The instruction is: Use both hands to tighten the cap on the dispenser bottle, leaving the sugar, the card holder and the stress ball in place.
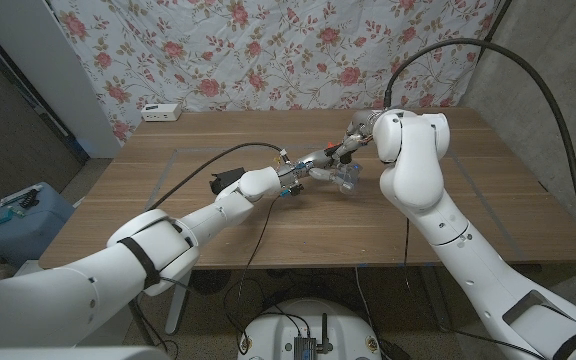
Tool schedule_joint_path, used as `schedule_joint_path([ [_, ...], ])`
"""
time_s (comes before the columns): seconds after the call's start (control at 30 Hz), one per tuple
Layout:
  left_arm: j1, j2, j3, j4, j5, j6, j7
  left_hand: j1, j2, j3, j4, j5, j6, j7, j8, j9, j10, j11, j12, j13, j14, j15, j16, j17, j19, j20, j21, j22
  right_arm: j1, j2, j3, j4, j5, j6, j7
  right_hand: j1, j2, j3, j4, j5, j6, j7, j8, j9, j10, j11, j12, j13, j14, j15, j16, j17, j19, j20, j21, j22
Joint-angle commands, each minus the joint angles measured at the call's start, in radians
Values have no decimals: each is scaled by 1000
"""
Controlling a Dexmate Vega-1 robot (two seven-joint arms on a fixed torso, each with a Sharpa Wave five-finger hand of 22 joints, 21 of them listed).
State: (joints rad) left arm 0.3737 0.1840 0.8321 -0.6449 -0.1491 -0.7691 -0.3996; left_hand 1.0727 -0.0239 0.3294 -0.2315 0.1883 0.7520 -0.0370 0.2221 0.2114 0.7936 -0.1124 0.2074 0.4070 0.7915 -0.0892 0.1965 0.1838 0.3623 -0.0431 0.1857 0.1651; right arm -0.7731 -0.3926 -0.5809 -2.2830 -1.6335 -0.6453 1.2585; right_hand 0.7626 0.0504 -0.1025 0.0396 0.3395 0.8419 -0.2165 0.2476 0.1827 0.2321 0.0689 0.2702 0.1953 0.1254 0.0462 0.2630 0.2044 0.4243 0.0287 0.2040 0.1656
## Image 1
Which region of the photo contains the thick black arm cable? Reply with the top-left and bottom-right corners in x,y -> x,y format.
146,142 -> 285,211
383,38 -> 576,314

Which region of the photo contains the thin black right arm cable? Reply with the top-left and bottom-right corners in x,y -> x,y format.
402,217 -> 547,360

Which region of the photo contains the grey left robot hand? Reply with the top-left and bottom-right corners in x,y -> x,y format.
276,148 -> 357,194

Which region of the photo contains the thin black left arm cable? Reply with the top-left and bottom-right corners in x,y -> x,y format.
222,195 -> 279,356

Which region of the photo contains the teal hand tool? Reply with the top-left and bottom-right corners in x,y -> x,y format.
0,207 -> 27,229

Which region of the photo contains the black round fan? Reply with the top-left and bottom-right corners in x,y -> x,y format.
190,268 -> 232,295

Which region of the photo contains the black backdrop stand pole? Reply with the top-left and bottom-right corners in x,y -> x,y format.
480,0 -> 513,51

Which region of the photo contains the white table leg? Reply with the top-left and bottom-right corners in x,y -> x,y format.
164,269 -> 193,336

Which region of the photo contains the white flat tool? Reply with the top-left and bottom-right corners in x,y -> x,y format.
0,183 -> 44,207

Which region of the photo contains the blue storage case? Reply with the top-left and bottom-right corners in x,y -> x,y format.
0,181 -> 76,268

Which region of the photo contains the floral backdrop cloth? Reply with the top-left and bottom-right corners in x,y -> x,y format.
47,0 -> 502,144

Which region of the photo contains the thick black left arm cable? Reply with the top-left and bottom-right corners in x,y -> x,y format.
146,142 -> 285,211

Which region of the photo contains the grey table leg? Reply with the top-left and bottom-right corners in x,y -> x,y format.
417,264 -> 453,334

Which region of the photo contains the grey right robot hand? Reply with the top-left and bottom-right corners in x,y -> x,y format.
337,109 -> 385,159

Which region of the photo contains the white power strip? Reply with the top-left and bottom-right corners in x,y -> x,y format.
140,102 -> 183,123

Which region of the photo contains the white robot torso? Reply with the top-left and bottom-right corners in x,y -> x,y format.
236,298 -> 383,360

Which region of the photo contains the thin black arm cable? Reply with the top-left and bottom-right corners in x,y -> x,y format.
222,195 -> 279,356
402,217 -> 547,360

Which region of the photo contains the white wall panel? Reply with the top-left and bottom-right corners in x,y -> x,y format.
0,0 -> 122,159

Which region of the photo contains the grey tape outline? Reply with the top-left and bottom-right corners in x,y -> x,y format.
145,141 -> 527,262

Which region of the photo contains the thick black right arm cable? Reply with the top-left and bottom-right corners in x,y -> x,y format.
383,38 -> 576,314

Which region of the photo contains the black clip tool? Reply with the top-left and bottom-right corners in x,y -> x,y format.
19,188 -> 40,210

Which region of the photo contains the clear spray bottle black cap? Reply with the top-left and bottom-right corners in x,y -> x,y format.
328,143 -> 364,195

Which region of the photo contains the black card holder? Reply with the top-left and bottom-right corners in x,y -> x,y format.
209,167 -> 247,196

